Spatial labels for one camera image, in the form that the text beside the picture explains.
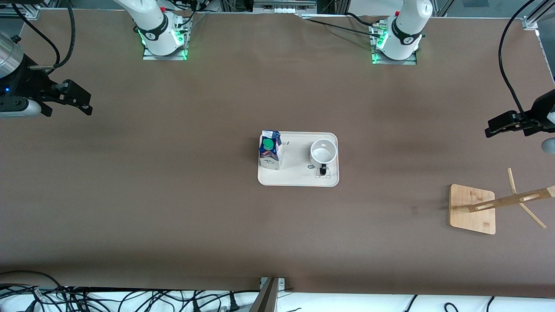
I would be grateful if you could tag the wooden cup rack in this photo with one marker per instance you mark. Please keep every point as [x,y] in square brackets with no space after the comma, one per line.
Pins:
[472,212]

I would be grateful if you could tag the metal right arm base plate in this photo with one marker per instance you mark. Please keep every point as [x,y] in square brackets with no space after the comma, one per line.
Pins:
[149,55]

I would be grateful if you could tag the white power strip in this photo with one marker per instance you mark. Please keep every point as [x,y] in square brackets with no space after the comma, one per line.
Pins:
[284,8]

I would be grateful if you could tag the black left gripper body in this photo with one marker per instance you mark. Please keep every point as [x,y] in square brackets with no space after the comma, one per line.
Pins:
[541,110]

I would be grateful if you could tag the blue white milk carton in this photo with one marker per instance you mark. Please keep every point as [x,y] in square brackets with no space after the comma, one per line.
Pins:
[271,151]

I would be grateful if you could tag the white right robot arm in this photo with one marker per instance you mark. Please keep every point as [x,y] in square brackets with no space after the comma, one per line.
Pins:
[157,30]

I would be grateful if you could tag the dark metal strut with bracket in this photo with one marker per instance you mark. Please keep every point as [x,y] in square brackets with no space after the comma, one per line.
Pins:
[266,299]

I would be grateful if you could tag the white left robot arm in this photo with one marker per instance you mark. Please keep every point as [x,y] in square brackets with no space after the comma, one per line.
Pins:
[405,34]

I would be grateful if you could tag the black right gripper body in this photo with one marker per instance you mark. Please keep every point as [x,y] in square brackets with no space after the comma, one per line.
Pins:
[27,84]

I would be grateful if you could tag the cream rabbit print tray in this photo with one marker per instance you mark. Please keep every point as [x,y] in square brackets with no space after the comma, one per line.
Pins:
[299,173]

